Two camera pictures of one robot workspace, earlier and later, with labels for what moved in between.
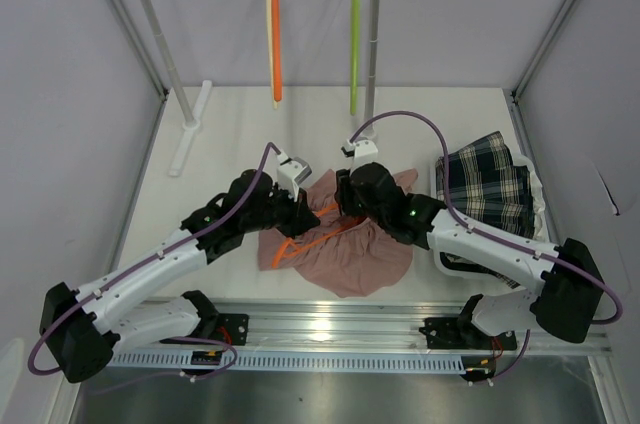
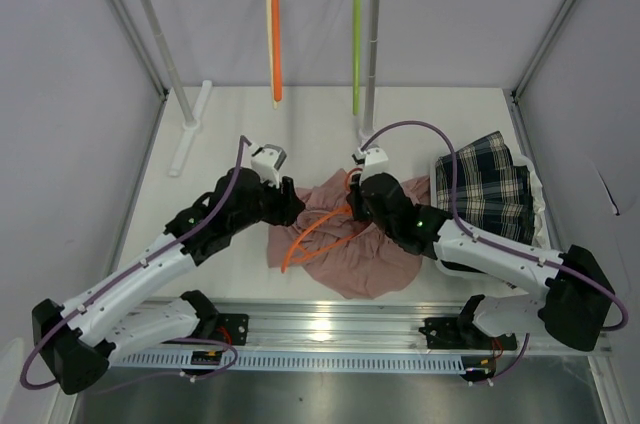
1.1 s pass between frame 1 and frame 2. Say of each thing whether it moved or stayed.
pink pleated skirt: moved
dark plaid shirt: stayed
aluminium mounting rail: stayed
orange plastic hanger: moved
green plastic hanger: stayed
